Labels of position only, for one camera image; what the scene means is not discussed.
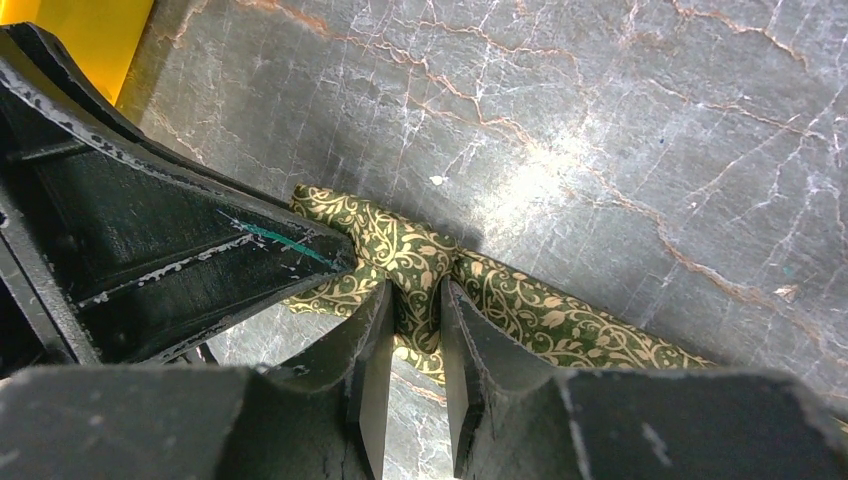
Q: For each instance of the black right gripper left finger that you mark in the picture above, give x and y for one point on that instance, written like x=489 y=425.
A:
x=321 y=414

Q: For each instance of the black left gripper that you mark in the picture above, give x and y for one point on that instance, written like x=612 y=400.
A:
x=116 y=249

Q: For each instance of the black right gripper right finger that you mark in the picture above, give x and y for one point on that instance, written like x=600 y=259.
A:
x=513 y=415

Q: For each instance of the olive green leaf-pattern tie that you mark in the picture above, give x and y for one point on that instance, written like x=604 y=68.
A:
x=560 y=328

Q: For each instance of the yellow plastic bin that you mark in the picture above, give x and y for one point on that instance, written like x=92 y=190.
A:
x=100 y=35

